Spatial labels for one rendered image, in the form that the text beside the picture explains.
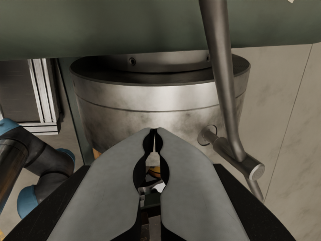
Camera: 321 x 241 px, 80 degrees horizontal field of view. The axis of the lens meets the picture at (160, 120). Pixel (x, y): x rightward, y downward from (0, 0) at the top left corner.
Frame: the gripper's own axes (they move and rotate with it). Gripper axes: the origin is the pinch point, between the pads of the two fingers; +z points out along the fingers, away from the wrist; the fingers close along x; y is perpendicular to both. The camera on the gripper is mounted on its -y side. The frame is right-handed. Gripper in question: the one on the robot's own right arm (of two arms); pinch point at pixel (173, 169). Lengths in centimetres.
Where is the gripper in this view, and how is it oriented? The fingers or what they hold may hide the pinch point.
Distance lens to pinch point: 51.5
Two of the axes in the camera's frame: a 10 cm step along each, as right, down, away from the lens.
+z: 9.7, -1.3, 2.1
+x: 2.5, 4.5, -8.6
